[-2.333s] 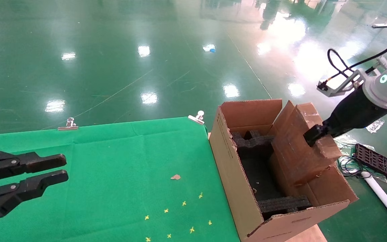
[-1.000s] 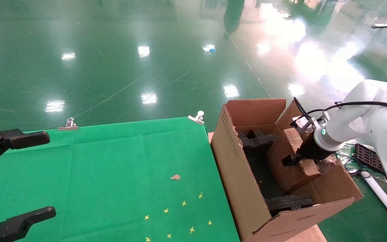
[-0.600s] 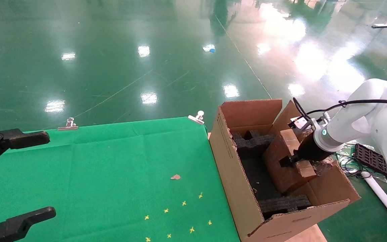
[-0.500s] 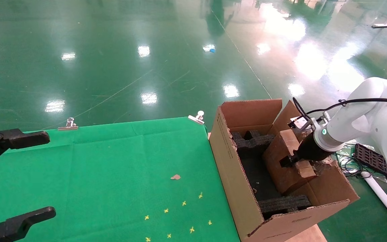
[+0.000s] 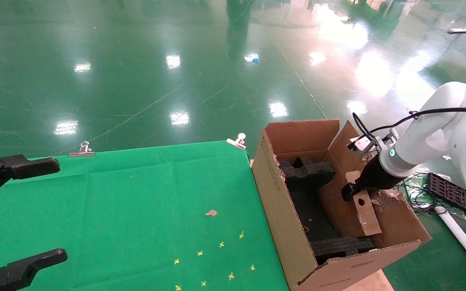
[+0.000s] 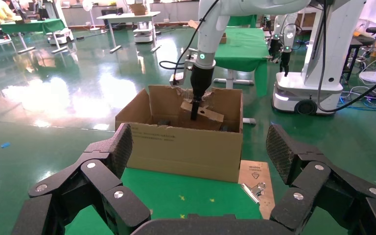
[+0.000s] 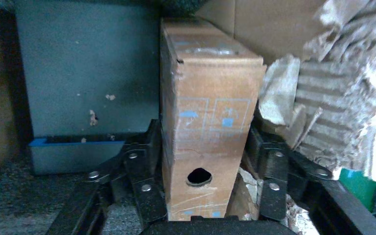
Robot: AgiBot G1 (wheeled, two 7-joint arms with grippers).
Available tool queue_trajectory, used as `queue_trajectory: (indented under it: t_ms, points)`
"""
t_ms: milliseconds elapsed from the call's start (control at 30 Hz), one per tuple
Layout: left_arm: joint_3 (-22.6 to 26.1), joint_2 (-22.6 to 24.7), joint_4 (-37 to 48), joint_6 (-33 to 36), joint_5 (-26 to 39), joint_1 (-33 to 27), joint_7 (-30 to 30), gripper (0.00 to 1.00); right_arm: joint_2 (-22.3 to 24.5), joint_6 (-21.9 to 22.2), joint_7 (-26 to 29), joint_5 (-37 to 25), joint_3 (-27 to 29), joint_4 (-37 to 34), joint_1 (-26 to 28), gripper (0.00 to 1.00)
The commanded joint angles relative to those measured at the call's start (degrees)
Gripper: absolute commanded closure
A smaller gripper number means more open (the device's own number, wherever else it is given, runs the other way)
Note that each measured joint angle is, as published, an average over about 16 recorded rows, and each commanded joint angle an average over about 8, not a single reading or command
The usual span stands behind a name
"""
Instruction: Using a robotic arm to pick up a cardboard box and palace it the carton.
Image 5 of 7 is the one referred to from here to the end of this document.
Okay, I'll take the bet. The black gridded plastic tray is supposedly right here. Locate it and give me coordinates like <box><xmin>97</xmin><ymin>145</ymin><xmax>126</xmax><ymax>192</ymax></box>
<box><xmin>426</xmin><ymin>172</ymin><xmax>466</xmax><ymax>215</ymax></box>

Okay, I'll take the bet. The small brown cardboard box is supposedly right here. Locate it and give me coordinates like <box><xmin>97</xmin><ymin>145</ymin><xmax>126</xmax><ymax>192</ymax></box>
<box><xmin>318</xmin><ymin>170</ymin><xmax>383</xmax><ymax>238</ymax></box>

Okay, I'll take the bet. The green table cloth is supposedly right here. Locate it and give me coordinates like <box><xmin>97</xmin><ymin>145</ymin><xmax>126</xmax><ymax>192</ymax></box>
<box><xmin>0</xmin><ymin>140</ymin><xmax>290</xmax><ymax>291</ymax></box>

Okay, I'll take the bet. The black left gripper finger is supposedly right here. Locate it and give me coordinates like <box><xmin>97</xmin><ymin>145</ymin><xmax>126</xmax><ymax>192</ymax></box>
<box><xmin>0</xmin><ymin>249</ymin><xmax>68</xmax><ymax>291</ymax></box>
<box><xmin>0</xmin><ymin>152</ymin><xmax>61</xmax><ymax>207</ymax></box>

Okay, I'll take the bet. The silver camera mount bracket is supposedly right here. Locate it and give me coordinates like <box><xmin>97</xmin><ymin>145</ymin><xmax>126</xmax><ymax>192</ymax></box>
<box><xmin>347</xmin><ymin>128</ymin><xmax>400</xmax><ymax>157</ymax></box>

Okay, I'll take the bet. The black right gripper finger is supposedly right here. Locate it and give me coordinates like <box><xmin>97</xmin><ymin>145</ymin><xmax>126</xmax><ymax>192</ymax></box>
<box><xmin>341</xmin><ymin>182</ymin><xmax>359</xmax><ymax>202</ymax></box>

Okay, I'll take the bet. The silver binder clip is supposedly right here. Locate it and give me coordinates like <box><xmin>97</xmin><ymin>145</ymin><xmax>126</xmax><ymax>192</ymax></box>
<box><xmin>69</xmin><ymin>141</ymin><xmax>95</xmax><ymax>157</ymax></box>
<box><xmin>226</xmin><ymin>133</ymin><xmax>247</xmax><ymax>151</ymax></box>

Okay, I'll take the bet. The white frame pole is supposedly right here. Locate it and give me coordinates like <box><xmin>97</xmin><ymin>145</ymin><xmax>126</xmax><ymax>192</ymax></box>
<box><xmin>437</xmin><ymin>206</ymin><xmax>466</xmax><ymax>282</ymax></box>

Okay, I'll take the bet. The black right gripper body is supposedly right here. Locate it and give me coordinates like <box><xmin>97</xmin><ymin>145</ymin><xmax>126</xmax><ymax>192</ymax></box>
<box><xmin>354</xmin><ymin>154</ymin><xmax>403</xmax><ymax>192</ymax></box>

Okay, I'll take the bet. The thin black wire bundle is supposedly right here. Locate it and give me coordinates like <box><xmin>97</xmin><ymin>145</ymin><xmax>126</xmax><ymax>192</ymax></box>
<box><xmin>398</xmin><ymin>173</ymin><xmax>440</xmax><ymax>214</ymax></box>

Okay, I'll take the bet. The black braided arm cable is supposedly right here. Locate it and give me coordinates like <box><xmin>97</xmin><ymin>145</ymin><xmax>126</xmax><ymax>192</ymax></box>
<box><xmin>352</xmin><ymin>107</ymin><xmax>466</xmax><ymax>143</ymax></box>

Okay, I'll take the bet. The large brown cardboard carton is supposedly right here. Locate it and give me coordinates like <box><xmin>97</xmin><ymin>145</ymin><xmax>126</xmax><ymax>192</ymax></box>
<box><xmin>251</xmin><ymin>118</ymin><xmax>432</xmax><ymax>291</ymax></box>

